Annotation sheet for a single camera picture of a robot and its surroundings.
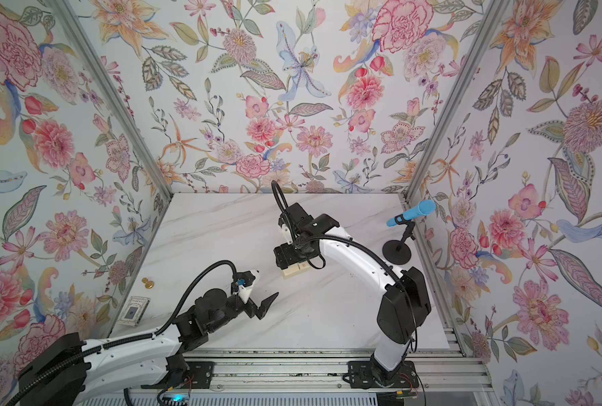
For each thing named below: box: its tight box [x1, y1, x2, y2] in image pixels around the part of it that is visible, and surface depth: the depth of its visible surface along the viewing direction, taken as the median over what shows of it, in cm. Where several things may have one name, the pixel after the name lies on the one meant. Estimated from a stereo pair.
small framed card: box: [116, 296, 151, 327], surface depth 87 cm
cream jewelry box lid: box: [282, 260, 311, 280], surface depth 78 cm
